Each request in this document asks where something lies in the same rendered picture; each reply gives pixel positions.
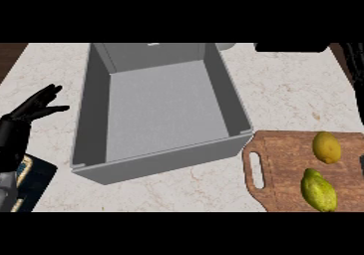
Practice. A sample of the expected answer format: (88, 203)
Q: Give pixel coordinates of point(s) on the grey open cardboard box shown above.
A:
(162, 113)

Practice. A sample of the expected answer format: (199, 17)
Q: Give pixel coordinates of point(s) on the black flat appliance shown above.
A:
(291, 47)

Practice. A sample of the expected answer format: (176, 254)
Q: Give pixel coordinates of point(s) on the yellow lemon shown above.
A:
(326, 148)

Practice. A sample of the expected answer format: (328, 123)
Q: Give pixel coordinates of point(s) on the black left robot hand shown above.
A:
(34, 108)

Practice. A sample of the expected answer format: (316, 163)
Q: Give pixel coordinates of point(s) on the pale grey rounded object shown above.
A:
(226, 46)

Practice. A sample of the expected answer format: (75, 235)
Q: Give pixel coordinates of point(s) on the tall black striped appliance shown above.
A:
(362, 73)

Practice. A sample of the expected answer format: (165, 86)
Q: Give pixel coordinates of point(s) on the dark tray with patterned rim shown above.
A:
(40, 182)

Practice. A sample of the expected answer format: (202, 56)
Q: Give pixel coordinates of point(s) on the brown wooden cutting board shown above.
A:
(288, 166)

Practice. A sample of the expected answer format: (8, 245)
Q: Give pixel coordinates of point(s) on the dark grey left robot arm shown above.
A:
(8, 146)

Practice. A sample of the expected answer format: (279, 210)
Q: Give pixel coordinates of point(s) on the green mango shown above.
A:
(319, 192)

